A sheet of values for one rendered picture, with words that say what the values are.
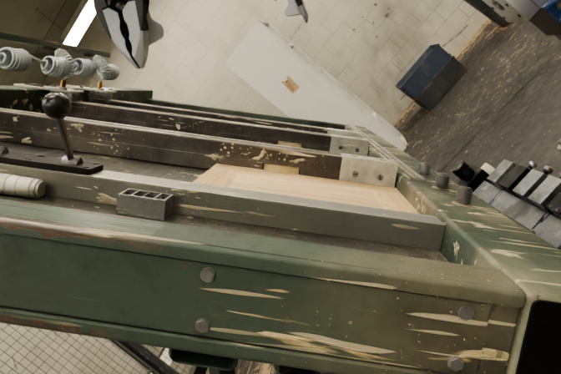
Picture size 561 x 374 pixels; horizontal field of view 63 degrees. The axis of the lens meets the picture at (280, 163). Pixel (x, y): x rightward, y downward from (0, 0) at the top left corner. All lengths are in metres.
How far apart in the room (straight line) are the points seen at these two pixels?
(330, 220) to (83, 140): 0.66
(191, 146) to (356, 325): 0.69
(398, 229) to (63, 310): 0.45
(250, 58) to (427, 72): 1.92
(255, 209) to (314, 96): 4.27
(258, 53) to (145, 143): 3.95
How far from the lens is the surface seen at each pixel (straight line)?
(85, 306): 0.51
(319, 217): 0.68
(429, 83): 5.31
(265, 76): 4.97
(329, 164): 1.03
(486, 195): 1.09
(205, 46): 6.58
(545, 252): 0.65
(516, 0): 1.16
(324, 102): 4.93
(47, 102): 0.71
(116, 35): 0.72
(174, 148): 1.07
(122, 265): 0.48
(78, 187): 0.76
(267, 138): 1.52
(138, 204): 0.68
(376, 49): 6.29
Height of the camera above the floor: 1.18
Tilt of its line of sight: 3 degrees down
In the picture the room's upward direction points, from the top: 51 degrees counter-clockwise
